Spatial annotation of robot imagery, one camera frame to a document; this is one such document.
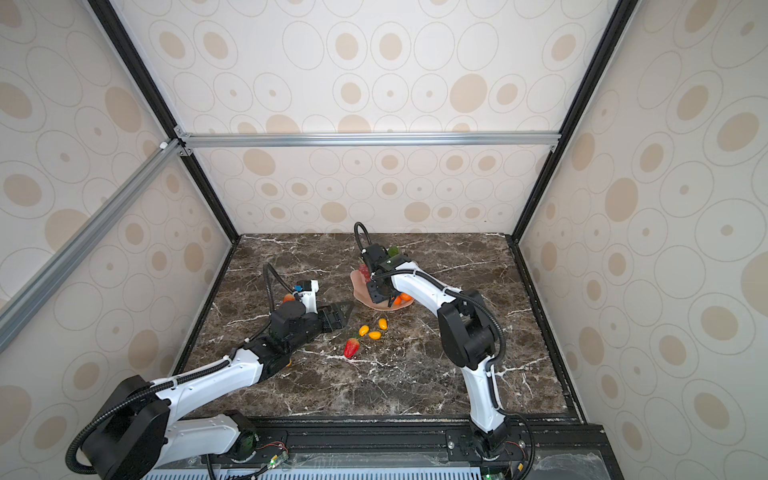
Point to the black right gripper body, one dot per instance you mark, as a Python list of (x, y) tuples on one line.
[(376, 293)]

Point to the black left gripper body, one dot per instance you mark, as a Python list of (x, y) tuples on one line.
[(324, 322)]

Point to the pink scalloped fruit bowl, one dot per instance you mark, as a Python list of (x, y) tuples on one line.
[(361, 294)]

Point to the red fake grape bunch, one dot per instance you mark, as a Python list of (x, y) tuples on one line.
[(364, 270)]

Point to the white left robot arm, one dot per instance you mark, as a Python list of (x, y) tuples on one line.
[(143, 424)]

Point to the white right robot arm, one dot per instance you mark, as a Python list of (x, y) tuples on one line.
[(470, 336)]

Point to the silver horizontal aluminium bar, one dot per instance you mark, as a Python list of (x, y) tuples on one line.
[(385, 139)]

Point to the silver diagonal aluminium bar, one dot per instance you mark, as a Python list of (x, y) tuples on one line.
[(19, 311)]

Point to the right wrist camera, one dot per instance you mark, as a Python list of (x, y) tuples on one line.
[(374, 256)]

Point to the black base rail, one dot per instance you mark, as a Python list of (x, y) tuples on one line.
[(543, 447)]

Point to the black vertical frame post left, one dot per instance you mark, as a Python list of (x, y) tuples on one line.
[(107, 17)]

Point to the black vertical frame post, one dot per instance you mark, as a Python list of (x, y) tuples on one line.
[(605, 49), (107, 17)]

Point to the black vertical frame post right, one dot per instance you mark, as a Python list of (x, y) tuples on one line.
[(605, 49)]

